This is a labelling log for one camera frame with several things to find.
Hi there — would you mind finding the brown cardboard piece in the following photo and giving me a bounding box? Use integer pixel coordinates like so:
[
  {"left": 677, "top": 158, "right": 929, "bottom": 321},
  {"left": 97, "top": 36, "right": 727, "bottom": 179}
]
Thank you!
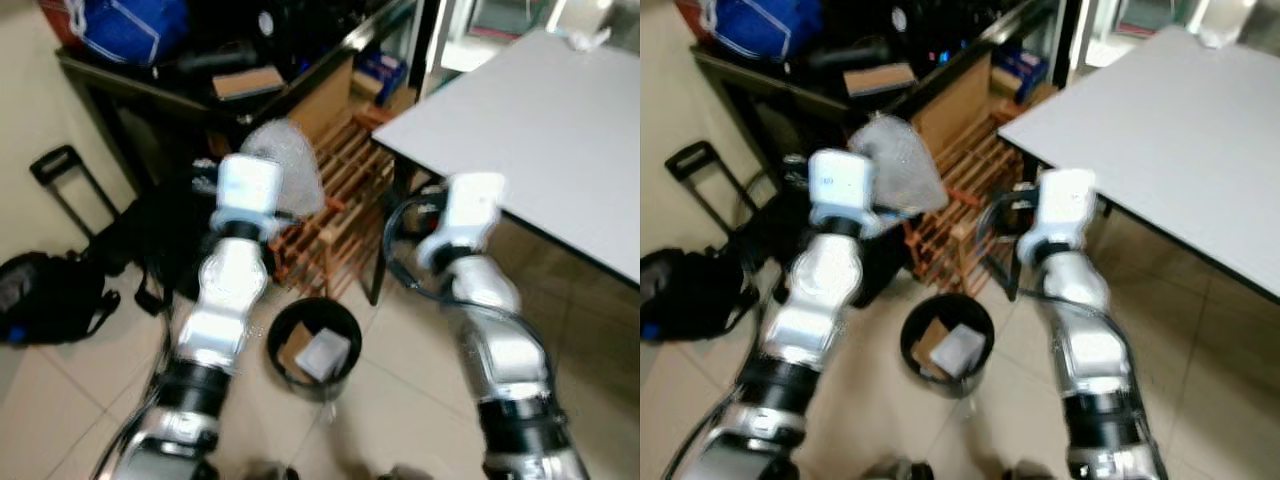
[
  {"left": 910, "top": 317, "right": 951, "bottom": 376},
  {"left": 277, "top": 322, "right": 319, "bottom": 379}
]

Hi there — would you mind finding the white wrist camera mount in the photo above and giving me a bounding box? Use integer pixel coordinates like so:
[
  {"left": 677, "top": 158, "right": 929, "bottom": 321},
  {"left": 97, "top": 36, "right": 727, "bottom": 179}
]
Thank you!
[
  {"left": 1015, "top": 168, "right": 1099, "bottom": 263},
  {"left": 213, "top": 153, "right": 288, "bottom": 229},
  {"left": 415, "top": 172, "right": 508, "bottom": 269},
  {"left": 805, "top": 148, "right": 886, "bottom": 233}
]

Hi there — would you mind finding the orange wooden rack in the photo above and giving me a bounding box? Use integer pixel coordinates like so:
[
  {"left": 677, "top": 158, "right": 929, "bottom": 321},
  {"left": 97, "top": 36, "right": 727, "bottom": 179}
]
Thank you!
[
  {"left": 268, "top": 105, "right": 401, "bottom": 301},
  {"left": 903, "top": 105, "right": 1031, "bottom": 298}
]

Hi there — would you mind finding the grey robot left foot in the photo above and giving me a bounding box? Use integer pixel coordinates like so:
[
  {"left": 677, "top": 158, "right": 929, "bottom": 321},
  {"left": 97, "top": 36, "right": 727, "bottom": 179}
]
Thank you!
[{"left": 872, "top": 457, "right": 936, "bottom": 480}]

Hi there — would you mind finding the large brown cardboard sheet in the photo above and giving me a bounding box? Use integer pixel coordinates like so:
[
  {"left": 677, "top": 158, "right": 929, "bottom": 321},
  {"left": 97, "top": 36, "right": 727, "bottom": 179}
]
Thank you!
[
  {"left": 915, "top": 50, "right": 993, "bottom": 151},
  {"left": 285, "top": 55, "right": 358, "bottom": 149}
]

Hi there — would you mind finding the small brown cardboard box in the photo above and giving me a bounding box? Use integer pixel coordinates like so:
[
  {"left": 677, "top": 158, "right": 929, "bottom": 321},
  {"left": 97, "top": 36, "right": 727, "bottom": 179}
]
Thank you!
[
  {"left": 843, "top": 62, "right": 919, "bottom": 98},
  {"left": 211, "top": 65, "right": 288, "bottom": 102}
]

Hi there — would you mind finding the blue printed box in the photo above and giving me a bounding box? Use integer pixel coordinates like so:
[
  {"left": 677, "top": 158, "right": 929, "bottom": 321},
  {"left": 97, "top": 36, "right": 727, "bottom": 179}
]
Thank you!
[
  {"left": 990, "top": 45, "right": 1049, "bottom": 101},
  {"left": 355, "top": 50, "right": 410, "bottom": 106}
]

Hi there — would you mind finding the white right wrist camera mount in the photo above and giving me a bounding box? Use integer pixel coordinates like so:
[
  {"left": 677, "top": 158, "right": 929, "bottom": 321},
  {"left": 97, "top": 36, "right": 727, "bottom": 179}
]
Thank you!
[
  {"left": 415, "top": 172, "right": 508, "bottom": 269},
  {"left": 1015, "top": 168, "right": 1099, "bottom": 263}
]

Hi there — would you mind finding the white table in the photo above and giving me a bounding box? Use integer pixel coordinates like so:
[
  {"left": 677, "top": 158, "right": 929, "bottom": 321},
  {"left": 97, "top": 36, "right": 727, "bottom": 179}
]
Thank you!
[
  {"left": 370, "top": 28, "right": 641, "bottom": 306},
  {"left": 997, "top": 25, "right": 1280, "bottom": 301}
]

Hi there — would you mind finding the grey plastic bag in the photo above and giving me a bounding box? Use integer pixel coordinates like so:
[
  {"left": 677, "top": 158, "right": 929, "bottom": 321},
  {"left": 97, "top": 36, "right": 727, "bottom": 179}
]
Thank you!
[
  {"left": 930, "top": 322, "right": 988, "bottom": 379},
  {"left": 297, "top": 328, "right": 353, "bottom": 383}
]

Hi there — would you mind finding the black shelf unit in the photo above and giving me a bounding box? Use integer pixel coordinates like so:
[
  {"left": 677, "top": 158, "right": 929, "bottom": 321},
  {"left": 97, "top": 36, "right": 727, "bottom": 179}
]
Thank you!
[
  {"left": 55, "top": 0, "right": 426, "bottom": 196},
  {"left": 690, "top": 0, "right": 1061, "bottom": 191}
]

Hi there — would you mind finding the white glass door cabinet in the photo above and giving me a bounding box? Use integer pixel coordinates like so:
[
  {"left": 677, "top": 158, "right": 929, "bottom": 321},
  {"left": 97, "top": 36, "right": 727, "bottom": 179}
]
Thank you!
[
  {"left": 1085, "top": 0, "right": 1201, "bottom": 66},
  {"left": 440, "top": 0, "right": 566, "bottom": 73}
]

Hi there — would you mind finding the black round rubbish bin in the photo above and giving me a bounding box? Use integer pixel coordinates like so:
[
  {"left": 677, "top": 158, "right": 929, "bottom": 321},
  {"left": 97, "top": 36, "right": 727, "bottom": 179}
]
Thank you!
[
  {"left": 900, "top": 292, "right": 997, "bottom": 399},
  {"left": 265, "top": 296, "right": 364, "bottom": 403}
]

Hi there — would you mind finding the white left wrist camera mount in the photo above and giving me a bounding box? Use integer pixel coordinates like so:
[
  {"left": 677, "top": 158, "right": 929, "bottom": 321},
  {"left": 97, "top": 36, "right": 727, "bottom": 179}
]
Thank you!
[
  {"left": 805, "top": 148, "right": 886, "bottom": 233},
  {"left": 213, "top": 153, "right": 288, "bottom": 229}
]

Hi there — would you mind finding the black duffel bag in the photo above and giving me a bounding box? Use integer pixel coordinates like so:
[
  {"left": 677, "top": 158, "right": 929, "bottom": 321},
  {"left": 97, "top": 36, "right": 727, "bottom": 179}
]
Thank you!
[
  {"left": 720, "top": 180, "right": 851, "bottom": 301},
  {"left": 85, "top": 180, "right": 226, "bottom": 311}
]

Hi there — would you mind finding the black trolley handle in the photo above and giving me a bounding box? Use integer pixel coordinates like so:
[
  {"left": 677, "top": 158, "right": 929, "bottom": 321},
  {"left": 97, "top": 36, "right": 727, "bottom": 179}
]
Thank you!
[
  {"left": 664, "top": 140, "right": 761, "bottom": 241},
  {"left": 29, "top": 145, "right": 126, "bottom": 246}
]

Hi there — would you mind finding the black backpack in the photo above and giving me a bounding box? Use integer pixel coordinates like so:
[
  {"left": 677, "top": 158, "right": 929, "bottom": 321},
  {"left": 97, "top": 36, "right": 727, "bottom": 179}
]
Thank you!
[
  {"left": 640, "top": 247, "right": 751, "bottom": 343},
  {"left": 0, "top": 250, "right": 123, "bottom": 348}
]

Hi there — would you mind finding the blue fabric bag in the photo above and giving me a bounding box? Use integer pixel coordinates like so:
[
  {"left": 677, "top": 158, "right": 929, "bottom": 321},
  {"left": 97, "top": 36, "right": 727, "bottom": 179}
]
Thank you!
[
  {"left": 700, "top": 0, "right": 826, "bottom": 61},
  {"left": 62, "top": 0, "right": 193, "bottom": 67}
]

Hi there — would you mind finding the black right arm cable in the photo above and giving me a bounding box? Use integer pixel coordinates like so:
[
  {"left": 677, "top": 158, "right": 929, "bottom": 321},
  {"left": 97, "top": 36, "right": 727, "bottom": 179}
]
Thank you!
[
  {"left": 383, "top": 195, "right": 546, "bottom": 331},
  {"left": 975, "top": 190, "right": 1141, "bottom": 331}
]

